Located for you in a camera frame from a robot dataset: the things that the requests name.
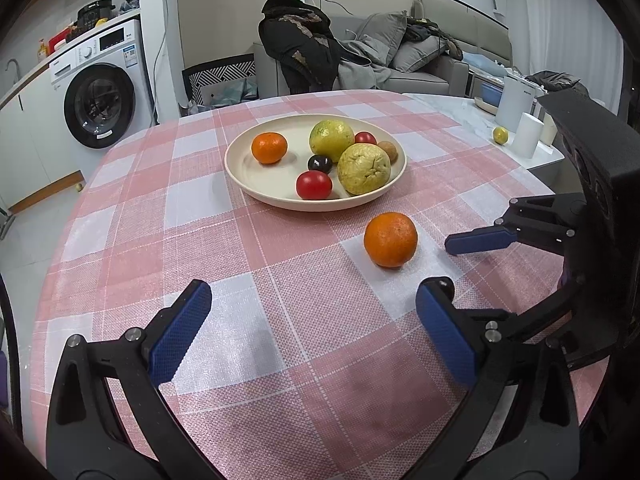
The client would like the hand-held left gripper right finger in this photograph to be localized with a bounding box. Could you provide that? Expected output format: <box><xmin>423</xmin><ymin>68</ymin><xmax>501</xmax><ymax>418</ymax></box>
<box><xmin>400</xmin><ymin>280</ymin><xmax>583</xmax><ymax>480</ymax></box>

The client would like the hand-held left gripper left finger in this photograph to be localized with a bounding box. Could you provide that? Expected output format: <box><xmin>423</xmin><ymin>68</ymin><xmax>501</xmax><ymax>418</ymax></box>
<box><xmin>46</xmin><ymin>279</ymin><xmax>226</xmax><ymax>480</ymax></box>

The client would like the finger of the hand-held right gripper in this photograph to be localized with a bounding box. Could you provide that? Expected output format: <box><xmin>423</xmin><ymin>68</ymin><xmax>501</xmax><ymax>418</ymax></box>
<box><xmin>437</xmin><ymin>269</ymin><xmax>588</xmax><ymax>346</ymax></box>
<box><xmin>444</xmin><ymin>195</ymin><xmax>588</xmax><ymax>261</ymax></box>

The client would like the large orange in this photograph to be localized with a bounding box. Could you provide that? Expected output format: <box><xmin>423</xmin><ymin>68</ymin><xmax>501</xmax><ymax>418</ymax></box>
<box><xmin>363</xmin><ymin>212</ymin><xmax>419</xmax><ymax>269</ymax></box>

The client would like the cream round plate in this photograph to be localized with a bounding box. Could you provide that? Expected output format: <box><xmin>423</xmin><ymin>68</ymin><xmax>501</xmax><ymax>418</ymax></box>
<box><xmin>224</xmin><ymin>114</ymin><xmax>407</xmax><ymax>212</ymax></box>

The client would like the small mandarin orange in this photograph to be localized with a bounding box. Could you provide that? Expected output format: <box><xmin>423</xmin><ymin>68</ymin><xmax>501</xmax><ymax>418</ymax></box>
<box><xmin>251</xmin><ymin>132</ymin><xmax>289</xmax><ymax>165</ymax></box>

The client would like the pink checked tablecloth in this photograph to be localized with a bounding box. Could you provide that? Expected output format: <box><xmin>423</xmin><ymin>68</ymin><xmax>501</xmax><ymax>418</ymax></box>
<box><xmin>22</xmin><ymin>89</ymin><xmax>611</xmax><ymax>480</ymax></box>

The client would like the cream cup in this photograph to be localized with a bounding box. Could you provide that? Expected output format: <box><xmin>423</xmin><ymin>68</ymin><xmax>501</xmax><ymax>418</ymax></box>
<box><xmin>539</xmin><ymin>111</ymin><xmax>557</xmax><ymax>148</ymax></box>

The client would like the white cup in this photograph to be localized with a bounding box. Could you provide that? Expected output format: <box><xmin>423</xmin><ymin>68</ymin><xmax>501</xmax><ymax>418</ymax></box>
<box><xmin>511</xmin><ymin>112</ymin><xmax>545</xmax><ymax>157</ymax></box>

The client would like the bumpy yellow guava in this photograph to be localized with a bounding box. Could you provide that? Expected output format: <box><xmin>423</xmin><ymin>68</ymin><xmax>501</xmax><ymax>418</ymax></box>
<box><xmin>337</xmin><ymin>143</ymin><xmax>392</xmax><ymax>197</ymax></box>

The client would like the black bag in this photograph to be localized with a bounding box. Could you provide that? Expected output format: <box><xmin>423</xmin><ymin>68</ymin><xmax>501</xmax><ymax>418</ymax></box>
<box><xmin>525</xmin><ymin>70</ymin><xmax>588</xmax><ymax>96</ymax></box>

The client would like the white kettle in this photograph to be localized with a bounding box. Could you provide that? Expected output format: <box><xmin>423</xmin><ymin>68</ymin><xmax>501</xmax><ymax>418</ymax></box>
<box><xmin>495</xmin><ymin>75</ymin><xmax>537</xmax><ymax>132</ymax></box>

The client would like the blue storage box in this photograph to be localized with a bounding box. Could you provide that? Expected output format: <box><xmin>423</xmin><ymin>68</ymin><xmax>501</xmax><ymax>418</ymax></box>
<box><xmin>472</xmin><ymin>75</ymin><xmax>506</xmax><ymax>113</ymax></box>

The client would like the grey sofa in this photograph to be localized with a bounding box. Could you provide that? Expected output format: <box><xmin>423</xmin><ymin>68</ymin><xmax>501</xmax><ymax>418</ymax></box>
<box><xmin>252</xmin><ymin>7</ymin><xmax>513</xmax><ymax>98</ymax></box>

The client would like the smooth yellow-green guava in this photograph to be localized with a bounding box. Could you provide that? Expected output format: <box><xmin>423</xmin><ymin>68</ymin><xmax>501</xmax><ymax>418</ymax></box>
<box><xmin>308</xmin><ymin>119</ymin><xmax>356</xmax><ymax>163</ymax></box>

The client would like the grey pillow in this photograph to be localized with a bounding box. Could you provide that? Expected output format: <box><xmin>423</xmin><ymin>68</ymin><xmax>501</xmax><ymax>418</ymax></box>
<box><xmin>355</xmin><ymin>11</ymin><xmax>408</xmax><ymax>66</ymax></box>
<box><xmin>390</xmin><ymin>35</ymin><xmax>448</xmax><ymax>73</ymax></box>

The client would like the grey blanket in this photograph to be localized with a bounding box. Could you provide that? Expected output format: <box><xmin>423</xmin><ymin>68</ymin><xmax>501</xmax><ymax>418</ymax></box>
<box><xmin>337</xmin><ymin>40</ymin><xmax>393</xmax><ymax>92</ymax></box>

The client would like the dark clothes pile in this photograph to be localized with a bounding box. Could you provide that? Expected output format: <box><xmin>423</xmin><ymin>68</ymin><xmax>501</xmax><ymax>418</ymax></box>
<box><xmin>405</xmin><ymin>16</ymin><xmax>463</xmax><ymax>58</ymax></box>

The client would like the white washing machine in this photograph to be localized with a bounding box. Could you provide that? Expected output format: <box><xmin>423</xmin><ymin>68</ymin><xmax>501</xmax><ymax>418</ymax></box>
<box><xmin>48</xmin><ymin>18</ymin><xmax>155</xmax><ymax>150</ymax></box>

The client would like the black white patterned basket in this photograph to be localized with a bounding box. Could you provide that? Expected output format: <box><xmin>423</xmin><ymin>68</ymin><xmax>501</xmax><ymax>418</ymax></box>
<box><xmin>182</xmin><ymin>53</ymin><xmax>257</xmax><ymax>113</ymax></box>

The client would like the black jacket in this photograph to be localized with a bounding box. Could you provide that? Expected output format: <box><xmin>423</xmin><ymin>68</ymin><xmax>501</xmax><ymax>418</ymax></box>
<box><xmin>258</xmin><ymin>0</ymin><xmax>346</xmax><ymax>95</ymax></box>

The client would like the black pressure cooker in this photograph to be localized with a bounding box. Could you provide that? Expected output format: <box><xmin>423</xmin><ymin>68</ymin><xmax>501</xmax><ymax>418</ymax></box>
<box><xmin>76</xmin><ymin>0</ymin><xmax>117</xmax><ymax>28</ymax></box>

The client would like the black cable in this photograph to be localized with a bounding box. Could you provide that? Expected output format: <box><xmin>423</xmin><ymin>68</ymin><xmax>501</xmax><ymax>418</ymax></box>
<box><xmin>0</xmin><ymin>275</ymin><xmax>23</xmax><ymax>441</ymax></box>

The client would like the grey wall cable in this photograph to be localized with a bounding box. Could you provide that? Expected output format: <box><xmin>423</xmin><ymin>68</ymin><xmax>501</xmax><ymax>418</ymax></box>
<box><xmin>150</xmin><ymin>0</ymin><xmax>173</xmax><ymax>126</ymax></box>

